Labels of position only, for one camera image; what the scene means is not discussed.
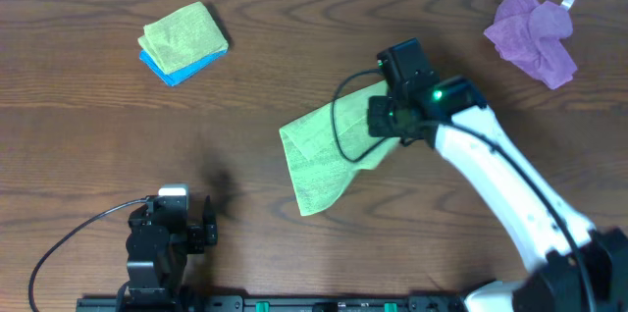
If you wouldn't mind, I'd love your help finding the green cloth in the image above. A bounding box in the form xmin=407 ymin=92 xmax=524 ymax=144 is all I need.
xmin=137 ymin=2 xmax=229 ymax=75
xmin=279 ymin=81 xmax=398 ymax=216

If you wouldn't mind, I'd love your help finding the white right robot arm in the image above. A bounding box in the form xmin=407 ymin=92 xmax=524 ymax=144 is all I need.
xmin=367 ymin=77 xmax=627 ymax=312

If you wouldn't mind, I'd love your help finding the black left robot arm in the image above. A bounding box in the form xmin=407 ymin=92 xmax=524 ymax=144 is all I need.
xmin=116 ymin=194 xmax=218 ymax=311

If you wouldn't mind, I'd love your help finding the folded blue cloth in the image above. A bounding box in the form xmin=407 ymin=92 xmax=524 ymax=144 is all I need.
xmin=139 ymin=50 xmax=228 ymax=87

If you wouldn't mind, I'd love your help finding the crumpled purple cloth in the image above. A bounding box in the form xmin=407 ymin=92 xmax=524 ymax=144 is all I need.
xmin=484 ymin=0 xmax=577 ymax=89

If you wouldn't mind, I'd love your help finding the folded green cloth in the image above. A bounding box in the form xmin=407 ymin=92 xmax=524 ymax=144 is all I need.
xmin=137 ymin=2 xmax=229 ymax=75

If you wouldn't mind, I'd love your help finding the white cloth label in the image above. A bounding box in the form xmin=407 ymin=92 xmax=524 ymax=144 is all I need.
xmin=560 ymin=0 xmax=575 ymax=11

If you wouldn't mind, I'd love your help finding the black right camera cable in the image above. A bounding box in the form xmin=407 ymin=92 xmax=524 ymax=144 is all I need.
xmin=331 ymin=68 xmax=598 ymax=312

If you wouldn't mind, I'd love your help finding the black camera cable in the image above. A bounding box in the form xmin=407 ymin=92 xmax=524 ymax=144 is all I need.
xmin=27 ymin=197 xmax=148 ymax=312
xmin=331 ymin=68 xmax=598 ymax=312

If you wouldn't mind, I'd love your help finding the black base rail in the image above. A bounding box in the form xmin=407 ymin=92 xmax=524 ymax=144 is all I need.
xmin=76 ymin=295 xmax=467 ymax=312

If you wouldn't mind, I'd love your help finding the black left camera cable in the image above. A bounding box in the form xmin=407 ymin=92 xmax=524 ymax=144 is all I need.
xmin=27 ymin=197 xmax=148 ymax=312

